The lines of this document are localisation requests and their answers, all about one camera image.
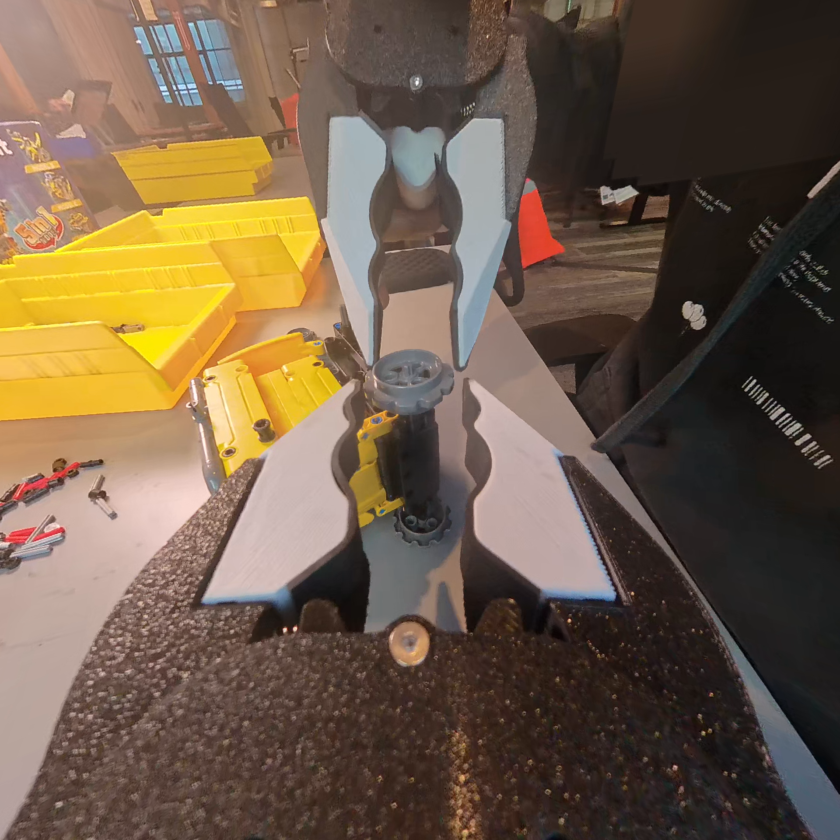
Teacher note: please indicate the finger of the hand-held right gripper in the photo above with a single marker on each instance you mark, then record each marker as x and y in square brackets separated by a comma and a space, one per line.
[482, 216]
[351, 210]

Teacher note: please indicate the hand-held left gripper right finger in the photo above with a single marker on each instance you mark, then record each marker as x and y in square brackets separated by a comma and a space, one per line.
[531, 518]

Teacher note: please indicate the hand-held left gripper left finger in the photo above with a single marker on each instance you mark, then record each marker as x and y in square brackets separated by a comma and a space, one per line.
[289, 499]

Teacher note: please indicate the grey toothed wheel hub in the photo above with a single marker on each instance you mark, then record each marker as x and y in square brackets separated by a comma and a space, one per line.
[423, 535]
[407, 394]

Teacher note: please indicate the yellow black toy brick vehicle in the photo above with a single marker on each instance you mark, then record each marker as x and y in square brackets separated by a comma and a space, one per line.
[295, 387]

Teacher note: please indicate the person's right forearm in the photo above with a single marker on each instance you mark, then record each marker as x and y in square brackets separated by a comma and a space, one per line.
[571, 98]

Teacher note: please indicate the grey desk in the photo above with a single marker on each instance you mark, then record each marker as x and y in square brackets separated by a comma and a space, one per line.
[79, 623]

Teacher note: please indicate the person's right hand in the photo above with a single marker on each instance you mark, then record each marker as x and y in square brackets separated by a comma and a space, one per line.
[420, 226]

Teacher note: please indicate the orange traffic cone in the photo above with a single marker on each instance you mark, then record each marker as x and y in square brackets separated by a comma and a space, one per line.
[541, 229]

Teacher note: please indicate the yellow plastic storage bin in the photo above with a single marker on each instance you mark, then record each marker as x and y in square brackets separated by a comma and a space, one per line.
[256, 279]
[190, 177]
[229, 213]
[79, 387]

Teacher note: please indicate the grey axle with black connector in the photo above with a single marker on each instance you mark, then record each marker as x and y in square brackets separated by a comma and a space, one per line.
[102, 495]

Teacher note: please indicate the large paned window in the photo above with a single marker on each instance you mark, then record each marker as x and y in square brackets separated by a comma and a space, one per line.
[190, 62]

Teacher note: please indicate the heap of grey brick parts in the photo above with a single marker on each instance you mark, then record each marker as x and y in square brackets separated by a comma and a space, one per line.
[128, 327]

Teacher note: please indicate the pile of red black pins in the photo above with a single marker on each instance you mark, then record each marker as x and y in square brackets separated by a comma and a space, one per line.
[39, 482]

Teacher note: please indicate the blue toy kit box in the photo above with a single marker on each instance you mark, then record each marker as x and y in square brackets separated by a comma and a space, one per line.
[39, 197]

